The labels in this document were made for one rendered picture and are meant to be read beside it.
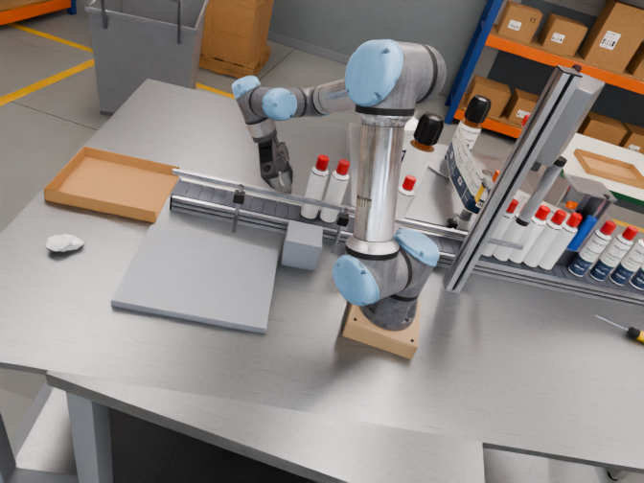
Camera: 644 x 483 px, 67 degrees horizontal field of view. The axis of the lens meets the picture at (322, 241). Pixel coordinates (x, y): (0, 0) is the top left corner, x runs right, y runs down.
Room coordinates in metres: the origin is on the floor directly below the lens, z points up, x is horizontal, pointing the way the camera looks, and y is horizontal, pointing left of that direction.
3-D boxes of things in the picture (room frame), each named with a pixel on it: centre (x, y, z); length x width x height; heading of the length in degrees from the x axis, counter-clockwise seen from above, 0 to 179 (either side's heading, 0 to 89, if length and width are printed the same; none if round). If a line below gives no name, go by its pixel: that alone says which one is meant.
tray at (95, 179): (1.16, 0.64, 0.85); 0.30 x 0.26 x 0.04; 98
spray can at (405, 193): (1.27, -0.19, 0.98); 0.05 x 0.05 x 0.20
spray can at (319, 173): (1.24, 0.06, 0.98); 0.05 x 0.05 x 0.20
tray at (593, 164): (2.61, -1.39, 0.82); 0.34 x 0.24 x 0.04; 93
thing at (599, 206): (1.45, -0.75, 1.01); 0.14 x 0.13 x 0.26; 98
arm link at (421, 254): (0.93, -0.21, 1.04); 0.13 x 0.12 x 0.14; 138
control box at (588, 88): (1.23, -0.47, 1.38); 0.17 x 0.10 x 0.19; 153
